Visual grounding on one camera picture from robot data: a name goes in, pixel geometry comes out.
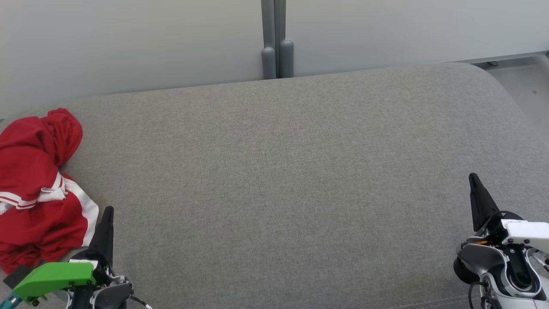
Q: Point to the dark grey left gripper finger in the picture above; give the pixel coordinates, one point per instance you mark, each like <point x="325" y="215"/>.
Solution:
<point x="104" y="234"/>

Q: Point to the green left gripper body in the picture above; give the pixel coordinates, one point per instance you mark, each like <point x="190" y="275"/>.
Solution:
<point x="55" y="274"/>

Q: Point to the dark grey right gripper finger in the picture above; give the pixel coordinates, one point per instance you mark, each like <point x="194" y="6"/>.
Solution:
<point x="480" y="206"/>

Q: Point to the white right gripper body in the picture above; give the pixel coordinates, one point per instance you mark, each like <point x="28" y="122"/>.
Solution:
<point x="527" y="231"/>

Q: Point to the red shorts with white stripes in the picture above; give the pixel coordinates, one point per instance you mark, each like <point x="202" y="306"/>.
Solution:
<point x="43" y="231"/>

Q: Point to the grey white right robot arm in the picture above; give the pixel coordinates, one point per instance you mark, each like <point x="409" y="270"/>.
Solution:
<point x="480" y="257"/>

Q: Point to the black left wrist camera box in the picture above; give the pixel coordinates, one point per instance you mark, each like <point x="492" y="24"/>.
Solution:
<point x="17" y="277"/>

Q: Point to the grey partition base rail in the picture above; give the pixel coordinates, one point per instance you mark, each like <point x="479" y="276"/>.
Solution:
<point x="514" y="58"/>

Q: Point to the grey partition post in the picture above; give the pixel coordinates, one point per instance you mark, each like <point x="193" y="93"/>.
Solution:
<point x="268" y="60"/>
<point x="286" y="56"/>

